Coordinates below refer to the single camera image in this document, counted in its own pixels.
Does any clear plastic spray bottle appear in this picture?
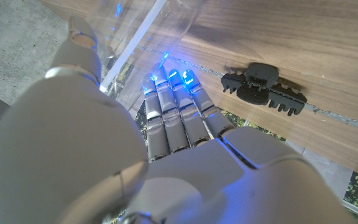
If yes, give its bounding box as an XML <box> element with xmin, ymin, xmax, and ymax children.
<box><xmin>85</xmin><ymin>0</ymin><xmax>206</xmax><ymax>110</ymax></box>

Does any black hair clip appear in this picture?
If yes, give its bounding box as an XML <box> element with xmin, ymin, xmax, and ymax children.
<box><xmin>221</xmin><ymin>62</ymin><xmax>308</xmax><ymax>117</ymax></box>

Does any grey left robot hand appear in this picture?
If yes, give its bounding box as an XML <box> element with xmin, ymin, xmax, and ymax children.
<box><xmin>0</xmin><ymin>15</ymin><xmax>358</xmax><ymax>224</ymax></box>

